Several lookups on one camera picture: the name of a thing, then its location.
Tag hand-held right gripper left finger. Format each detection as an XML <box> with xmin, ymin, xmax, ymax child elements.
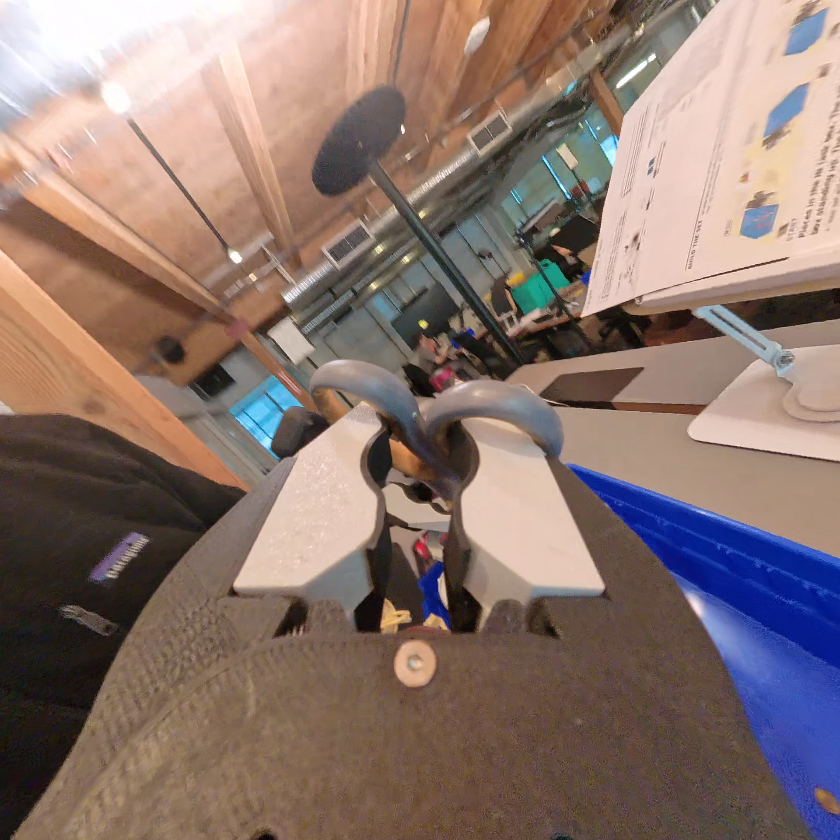
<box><xmin>233</xmin><ymin>403</ymin><xmax>395</xmax><ymax>631</ymax></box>

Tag white book stand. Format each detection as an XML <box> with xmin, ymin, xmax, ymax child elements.
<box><xmin>633</xmin><ymin>262</ymin><xmax>840</xmax><ymax>463</ymax></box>

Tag green storage bin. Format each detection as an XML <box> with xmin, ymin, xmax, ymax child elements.
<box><xmin>511</xmin><ymin>258</ymin><xmax>572</xmax><ymax>316</ymax></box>

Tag grey handled scissors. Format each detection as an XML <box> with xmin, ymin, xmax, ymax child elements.
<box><xmin>308</xmin><ymin>360</ymin><xmax>565</xmax><ymax>519</ymax></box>

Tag black pole with round disc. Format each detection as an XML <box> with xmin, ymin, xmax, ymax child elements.
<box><xmin>311</xmin><ymin>85</ymin><xmax>526</xmax><ymax>365</ymax></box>

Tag person's black sweater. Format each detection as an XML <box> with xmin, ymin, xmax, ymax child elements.
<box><xmin>0</xmin><ymin>413</ymin><xmax>249</xmax><ymax>840</ymax></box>

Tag white air vent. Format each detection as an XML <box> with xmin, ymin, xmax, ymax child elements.
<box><xmin>467</xmin><ymin>108</ymin><xmax>513</xmax><ymax>156</ymax></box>
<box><xmin>322</xmin><ymin>220</ymin><xmax>375</xmax><ymax>270</ymax></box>

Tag printed instruction sheet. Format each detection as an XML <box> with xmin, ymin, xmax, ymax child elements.
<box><xmin>581</xmin><ymin>0</ymin><xmax>840</xmax><ymax>319</ymax></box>

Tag pale yellow plastic track piece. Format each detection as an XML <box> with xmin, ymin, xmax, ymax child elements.
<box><xmin>381</xmin><ymin>598</ymin><xmax>450</xmax><ymax>634</ymax></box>

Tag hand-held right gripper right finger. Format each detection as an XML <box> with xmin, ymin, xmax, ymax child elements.
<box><xmin>443</xmin><ymin>416</ymin><xmax>606</xmax><ymax>631</ymax></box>

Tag large blue plastic bin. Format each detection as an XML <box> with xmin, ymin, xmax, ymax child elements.
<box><xmin>567</xmin><ymin>462</ymin><xmax>840</xmax><ymax>840</ymax></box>

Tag silver air duct with vents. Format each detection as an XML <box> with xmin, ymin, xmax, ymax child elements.
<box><xmin>282</xmin><ymin>98</ymin><xmax>592</xmax><ymax>312</ymax></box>

